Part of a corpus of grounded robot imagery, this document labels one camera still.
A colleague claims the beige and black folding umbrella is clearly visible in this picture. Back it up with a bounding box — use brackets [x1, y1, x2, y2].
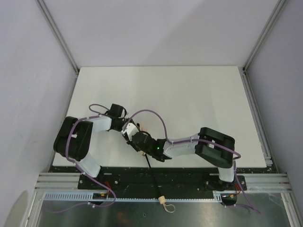
[132, 123, 176, 213]

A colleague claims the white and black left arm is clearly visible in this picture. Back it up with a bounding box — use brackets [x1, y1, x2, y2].
[53, 104, 127, 178]

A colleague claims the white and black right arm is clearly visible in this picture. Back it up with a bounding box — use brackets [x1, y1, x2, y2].
[121, 124, 235, 183]

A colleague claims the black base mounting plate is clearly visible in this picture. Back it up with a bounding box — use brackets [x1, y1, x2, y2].
[47, 166, 247, 200]

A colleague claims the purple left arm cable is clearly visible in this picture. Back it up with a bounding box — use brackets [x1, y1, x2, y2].
[45, 104, 117, 214]

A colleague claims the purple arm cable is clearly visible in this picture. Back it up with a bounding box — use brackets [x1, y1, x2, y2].
[45, 104, 117, 214]
[124, 109, 261, 214]

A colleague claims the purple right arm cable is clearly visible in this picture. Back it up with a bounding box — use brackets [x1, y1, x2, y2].
[124, 109, 261, 214]

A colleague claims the grey slotted cable duct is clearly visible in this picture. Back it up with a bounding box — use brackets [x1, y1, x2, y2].
[43, 191, 228, 203]

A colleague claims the front aluminium frame rail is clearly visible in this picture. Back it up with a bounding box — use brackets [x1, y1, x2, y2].
[35, 173, 292, 193]

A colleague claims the left aluminium frame post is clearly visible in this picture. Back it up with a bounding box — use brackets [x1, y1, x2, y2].
[35, 0, 80, 75]

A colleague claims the aluminium frame post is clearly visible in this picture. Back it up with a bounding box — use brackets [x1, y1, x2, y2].
[35, 0, 80, 75]
[242, 0, 289, 72]

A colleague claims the right aluminium frame post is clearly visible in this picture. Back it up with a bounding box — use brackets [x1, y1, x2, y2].
[242, 0, 289, 72]

